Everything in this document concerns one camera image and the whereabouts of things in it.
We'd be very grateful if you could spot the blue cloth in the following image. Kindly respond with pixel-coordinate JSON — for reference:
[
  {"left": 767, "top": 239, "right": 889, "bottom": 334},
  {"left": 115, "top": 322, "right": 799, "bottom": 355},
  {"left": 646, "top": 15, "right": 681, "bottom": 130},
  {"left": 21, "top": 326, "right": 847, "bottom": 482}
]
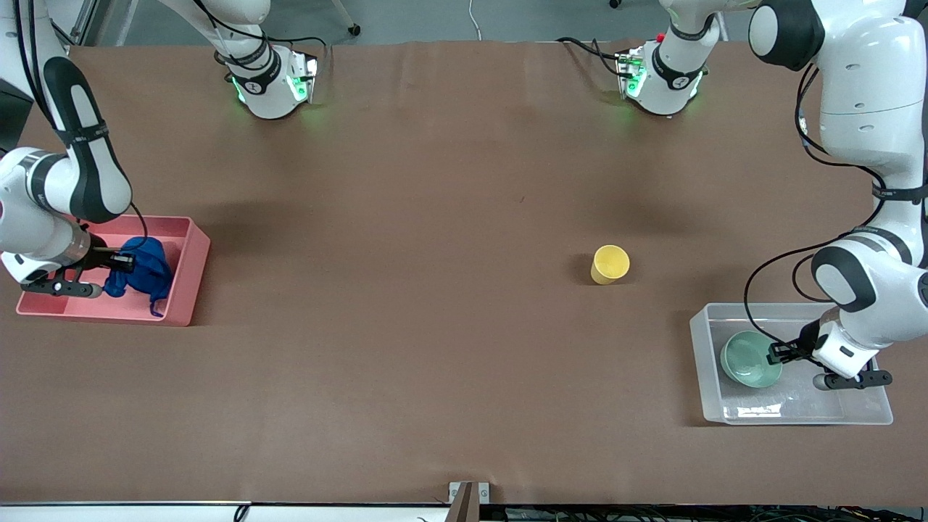
[{"left": 104, "top": 236, "right": 174, "bottom": 318}]

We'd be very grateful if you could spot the green bowl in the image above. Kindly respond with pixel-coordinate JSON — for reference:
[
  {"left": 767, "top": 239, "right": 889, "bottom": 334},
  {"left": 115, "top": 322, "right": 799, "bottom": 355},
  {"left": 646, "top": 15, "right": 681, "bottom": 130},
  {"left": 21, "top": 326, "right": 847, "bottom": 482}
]
[{"left": 720, "top": 331, "right": 784, "bottom": 389}]

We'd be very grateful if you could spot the yellow cup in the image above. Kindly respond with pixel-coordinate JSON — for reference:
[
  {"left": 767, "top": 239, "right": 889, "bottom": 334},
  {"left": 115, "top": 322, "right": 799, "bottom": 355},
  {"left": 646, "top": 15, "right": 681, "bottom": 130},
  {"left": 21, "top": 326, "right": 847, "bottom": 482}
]
[{"left": 590, "top": 245, "right": 630, "bottom": 285}]

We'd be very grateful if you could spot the clear plastic box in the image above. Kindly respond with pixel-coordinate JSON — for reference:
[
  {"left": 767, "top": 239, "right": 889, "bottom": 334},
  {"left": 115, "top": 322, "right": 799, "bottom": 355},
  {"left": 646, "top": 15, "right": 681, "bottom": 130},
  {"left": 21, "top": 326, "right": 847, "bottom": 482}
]
[{"left": 689, "top": 302, "right": 894, "bottom": 426}]

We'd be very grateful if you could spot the pink plastic bin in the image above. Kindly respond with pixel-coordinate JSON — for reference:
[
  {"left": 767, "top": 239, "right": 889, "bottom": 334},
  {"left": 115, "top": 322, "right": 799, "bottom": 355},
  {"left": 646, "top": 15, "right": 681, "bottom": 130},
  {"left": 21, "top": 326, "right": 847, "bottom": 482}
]
[{"left": 16, "top": 215, "right": 212, "bottom": 328}]

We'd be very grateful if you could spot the black caster wheel leg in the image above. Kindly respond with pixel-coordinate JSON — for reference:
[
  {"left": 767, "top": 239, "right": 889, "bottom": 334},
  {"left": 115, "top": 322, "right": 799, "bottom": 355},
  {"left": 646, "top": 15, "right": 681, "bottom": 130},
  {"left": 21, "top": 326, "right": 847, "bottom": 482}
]
[{"left": 330, "top": 0, "right": 362, "bottom": 37}]

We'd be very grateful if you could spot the brown table cover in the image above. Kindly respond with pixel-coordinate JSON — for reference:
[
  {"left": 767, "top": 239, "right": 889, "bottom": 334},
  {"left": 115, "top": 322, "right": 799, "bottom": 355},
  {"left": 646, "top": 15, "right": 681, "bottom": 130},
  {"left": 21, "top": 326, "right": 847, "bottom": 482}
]
[{"left": 0, "top": 40, "right": 928, "bottom": 507}]

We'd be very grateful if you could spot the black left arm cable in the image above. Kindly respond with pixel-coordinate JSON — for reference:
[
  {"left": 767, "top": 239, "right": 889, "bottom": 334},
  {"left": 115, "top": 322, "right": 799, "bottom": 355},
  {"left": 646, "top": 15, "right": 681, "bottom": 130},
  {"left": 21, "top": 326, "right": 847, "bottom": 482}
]
[{"left": 743, "top": 62, "right": 890, "bottom": 349}]

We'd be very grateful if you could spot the aluminium frame profile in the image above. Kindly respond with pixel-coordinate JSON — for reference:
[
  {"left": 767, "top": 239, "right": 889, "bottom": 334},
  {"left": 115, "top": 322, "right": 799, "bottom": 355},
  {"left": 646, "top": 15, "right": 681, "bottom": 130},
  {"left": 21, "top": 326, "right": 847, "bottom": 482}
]
[{"left": 43, "top": 0, "right": 99, "bottom": 46}]

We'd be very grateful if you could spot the black right base cable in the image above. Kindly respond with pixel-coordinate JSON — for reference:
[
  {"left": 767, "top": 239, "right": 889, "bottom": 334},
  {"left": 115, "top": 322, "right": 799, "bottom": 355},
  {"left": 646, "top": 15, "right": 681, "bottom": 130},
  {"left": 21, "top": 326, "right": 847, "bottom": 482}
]
[{"left": 254, "top": 24, "right": 331, "bottom": 55}]

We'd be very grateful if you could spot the black base cable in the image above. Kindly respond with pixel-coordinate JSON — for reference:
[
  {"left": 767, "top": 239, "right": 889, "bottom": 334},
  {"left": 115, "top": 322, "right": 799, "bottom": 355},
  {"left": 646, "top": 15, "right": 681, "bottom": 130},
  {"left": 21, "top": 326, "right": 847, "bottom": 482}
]
[
  {"left": 254, "top": 24, "right": 331, "bottom": 55},
  {"left": 556, "top": 36, "right": 633, "bottom": 79}
]

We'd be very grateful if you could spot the metal table edge bracket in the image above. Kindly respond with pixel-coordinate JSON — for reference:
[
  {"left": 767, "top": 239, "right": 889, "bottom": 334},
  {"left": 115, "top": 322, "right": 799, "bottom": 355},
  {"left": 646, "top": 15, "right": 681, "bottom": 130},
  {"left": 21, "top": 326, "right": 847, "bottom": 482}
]
[{"left": 448, "top": 481, "right": 492, "bottom": 522}]

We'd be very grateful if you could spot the black left base cable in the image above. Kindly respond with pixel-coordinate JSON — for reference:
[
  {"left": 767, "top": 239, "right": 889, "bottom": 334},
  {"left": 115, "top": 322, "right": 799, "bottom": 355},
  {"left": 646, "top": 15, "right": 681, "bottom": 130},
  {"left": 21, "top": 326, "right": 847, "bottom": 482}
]
[{"left": 556, "top": 36, "right": 633, "bottom": 79}]

